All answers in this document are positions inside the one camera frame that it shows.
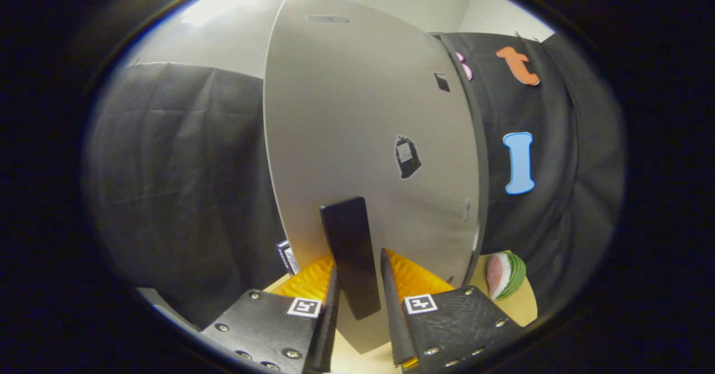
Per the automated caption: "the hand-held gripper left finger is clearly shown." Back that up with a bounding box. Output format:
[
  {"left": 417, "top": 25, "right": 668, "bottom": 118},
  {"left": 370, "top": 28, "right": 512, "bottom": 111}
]
[{"left": 200, "top": 254, "right": 340, "bottom": 374}]

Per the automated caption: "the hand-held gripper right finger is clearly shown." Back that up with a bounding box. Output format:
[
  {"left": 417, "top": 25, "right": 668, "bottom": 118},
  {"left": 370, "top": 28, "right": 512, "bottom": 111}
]
[{"left": 380, "top": 248, "right": 526, "bottom": 374}]

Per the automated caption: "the black door handle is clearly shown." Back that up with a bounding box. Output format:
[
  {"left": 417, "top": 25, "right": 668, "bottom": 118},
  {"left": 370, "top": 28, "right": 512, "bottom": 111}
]
[{"left": 320, "top": 196, "right": 382, "bottom": 320}]

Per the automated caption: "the white shoe cabinet door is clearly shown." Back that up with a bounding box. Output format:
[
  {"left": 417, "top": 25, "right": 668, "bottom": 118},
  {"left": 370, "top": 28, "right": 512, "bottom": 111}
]
[{"left": 263, "top": 0, "right": 482, "bottom": 355}]

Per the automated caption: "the toy watermelon slice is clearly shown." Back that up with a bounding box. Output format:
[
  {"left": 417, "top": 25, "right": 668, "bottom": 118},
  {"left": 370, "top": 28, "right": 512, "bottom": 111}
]
[{"left": 486, "top": 252, "right": 527, "bottom": 300}]

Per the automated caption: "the black backdrop cloth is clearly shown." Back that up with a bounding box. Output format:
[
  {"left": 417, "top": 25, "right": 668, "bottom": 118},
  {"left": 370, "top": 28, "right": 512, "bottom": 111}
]
[{"left": 84, "top": 31, "right": 626, "bottom": 330}]

